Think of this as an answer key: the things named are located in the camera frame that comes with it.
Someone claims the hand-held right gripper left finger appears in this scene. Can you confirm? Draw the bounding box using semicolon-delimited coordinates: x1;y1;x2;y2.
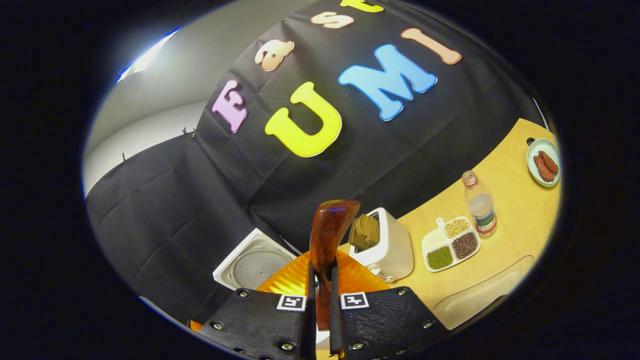
190;250;316;360

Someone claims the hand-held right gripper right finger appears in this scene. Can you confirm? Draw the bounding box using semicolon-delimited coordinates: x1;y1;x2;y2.
330;250;451;360

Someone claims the white rice cooker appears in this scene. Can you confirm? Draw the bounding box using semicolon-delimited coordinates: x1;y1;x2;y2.
212;228;298;292

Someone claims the brown wooden spoon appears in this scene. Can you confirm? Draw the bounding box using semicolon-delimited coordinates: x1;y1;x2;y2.
309;199;361;332

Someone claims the white toaster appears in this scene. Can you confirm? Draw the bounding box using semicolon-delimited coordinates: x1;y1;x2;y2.
348;207;415;284

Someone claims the brown bread slice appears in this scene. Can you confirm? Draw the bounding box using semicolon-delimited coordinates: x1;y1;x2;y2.
348;220;368;251
357;214;381;247

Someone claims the white divided grain dish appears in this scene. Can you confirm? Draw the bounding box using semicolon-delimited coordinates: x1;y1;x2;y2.
421;216;482;273

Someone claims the black backdrop cloth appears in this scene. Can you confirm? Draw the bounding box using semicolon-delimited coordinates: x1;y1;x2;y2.
85;0;546;326

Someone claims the clear plastic bottle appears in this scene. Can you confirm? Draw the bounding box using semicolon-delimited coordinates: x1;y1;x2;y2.
461;170;498;239

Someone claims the brown sausage piece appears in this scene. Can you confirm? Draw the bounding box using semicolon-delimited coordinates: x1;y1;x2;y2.
533;154;556;183
538;150;559;175

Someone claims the pale green plate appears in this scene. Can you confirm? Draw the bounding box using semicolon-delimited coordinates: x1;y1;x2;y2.
526;138;562;188

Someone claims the large ceiling light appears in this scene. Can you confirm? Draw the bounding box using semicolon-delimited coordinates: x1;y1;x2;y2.
116;27;181;83

